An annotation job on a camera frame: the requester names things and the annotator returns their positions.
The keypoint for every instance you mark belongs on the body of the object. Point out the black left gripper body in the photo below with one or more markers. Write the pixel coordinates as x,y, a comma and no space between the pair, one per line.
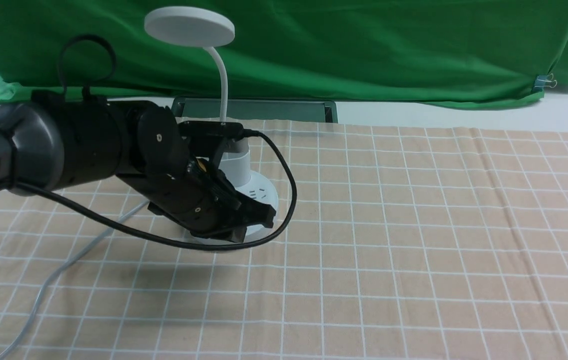
181,187

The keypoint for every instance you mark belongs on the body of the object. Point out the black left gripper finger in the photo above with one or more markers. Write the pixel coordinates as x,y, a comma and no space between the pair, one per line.
247,216
232,236

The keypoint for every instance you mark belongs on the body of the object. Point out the white desk lamp with sockets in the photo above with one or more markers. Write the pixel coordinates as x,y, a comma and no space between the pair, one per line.
233,165

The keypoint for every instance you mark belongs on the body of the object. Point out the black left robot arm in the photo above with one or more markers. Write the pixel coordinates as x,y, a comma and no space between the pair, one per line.
52,144

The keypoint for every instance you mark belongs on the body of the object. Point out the beige checked tablecloth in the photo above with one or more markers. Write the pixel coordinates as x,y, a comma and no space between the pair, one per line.
406,243

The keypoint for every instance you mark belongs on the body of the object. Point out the green backdrop cloth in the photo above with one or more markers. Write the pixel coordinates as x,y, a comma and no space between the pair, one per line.
458,54

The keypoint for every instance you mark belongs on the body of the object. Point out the blue binder clip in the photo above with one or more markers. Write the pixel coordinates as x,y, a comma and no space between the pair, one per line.
542,82

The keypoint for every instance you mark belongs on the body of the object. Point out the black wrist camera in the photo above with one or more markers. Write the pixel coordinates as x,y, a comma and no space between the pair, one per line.
208,136

